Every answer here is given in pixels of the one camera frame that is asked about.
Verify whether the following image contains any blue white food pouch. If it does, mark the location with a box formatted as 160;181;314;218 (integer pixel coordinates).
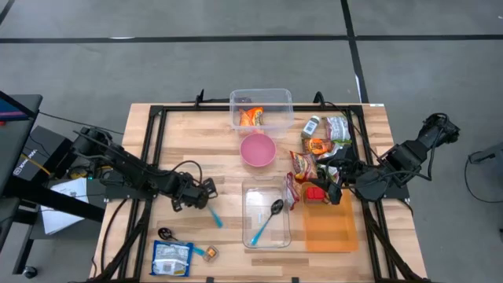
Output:
150;240;195;277

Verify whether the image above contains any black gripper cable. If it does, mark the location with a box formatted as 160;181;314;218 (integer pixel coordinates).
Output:
171;159;204;186

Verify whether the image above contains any glass saffron spice jar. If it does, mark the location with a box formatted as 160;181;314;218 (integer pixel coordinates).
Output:
300;115;321;140

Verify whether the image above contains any black equipment box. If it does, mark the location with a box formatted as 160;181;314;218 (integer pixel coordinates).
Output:
13;125;84;184

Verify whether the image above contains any tilted blue-lit screen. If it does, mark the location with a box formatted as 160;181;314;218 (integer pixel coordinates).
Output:
0;90;39;123

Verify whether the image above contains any red white food packet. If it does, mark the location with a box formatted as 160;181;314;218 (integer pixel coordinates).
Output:
284;171;303;211

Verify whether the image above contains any orange black seasoning packet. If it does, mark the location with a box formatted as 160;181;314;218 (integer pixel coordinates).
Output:
301;138;336;156

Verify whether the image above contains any pink bowl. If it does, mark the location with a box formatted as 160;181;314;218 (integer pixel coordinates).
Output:
239;132;277;168

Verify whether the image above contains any red-lidded small box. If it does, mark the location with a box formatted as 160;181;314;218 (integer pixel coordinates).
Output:
304;186;330;205

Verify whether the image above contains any orange Maruchan ramen packet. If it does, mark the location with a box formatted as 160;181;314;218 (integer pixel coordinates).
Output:
239;106;265;127

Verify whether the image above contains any small orange wrapped cube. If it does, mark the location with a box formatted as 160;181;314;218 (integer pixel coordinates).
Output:
203;245;220;263

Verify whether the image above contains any thick black cable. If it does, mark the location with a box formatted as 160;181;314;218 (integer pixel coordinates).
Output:
100;198;129;272

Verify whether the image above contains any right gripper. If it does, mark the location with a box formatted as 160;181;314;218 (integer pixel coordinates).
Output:
310;156;359;206

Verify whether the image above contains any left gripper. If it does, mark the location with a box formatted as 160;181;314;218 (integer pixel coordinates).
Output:
168;172;219;214

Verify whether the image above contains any white paper sheet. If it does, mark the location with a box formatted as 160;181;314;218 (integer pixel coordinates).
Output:
40;177;90;236

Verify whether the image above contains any red ramen noodle packet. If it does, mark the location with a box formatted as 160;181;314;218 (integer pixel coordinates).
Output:
289;150;319;183

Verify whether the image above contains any orange translucent tray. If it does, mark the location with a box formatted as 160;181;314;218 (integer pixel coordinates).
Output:
301;182;360;253

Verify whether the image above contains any gray floor object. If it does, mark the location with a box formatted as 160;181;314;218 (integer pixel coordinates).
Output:
467;141;503;166

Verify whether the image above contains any clear plastic bin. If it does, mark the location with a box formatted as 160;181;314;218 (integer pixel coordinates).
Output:
229;88;295;139
241;175;292;250

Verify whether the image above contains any white green food packet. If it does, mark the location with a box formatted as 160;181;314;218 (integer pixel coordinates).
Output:
324;116;352;143

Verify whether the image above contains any teal-handled black spoon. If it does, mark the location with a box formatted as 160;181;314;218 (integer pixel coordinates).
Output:
157;226;206;257
207;204;225;230
250;198;285;247

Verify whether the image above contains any black side desk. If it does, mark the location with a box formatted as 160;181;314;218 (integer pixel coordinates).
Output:
0;90;105;276

